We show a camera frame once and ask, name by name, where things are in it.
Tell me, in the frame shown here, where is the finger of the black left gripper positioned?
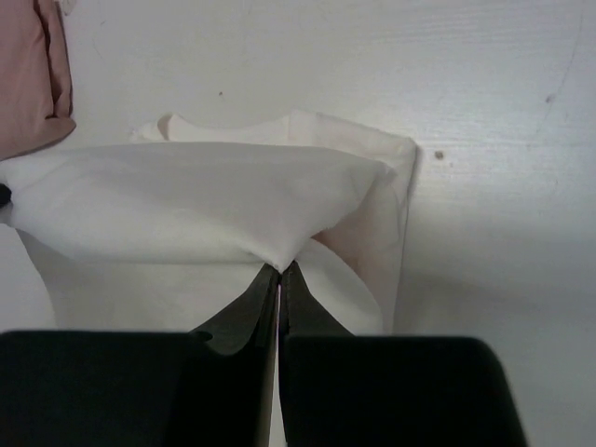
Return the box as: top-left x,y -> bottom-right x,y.
0,184 -> 12,208

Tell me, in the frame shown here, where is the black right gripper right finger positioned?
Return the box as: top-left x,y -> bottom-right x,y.
278,264 -> 526,446

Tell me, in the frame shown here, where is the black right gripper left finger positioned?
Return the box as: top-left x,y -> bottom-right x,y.
1,265 -> 278,446

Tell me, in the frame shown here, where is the white t-shirt red print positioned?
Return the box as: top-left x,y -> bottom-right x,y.
1,111 -> 416,334

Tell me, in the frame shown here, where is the folded pink t-shirt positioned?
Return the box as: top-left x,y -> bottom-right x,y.
1,1 -> 75,159

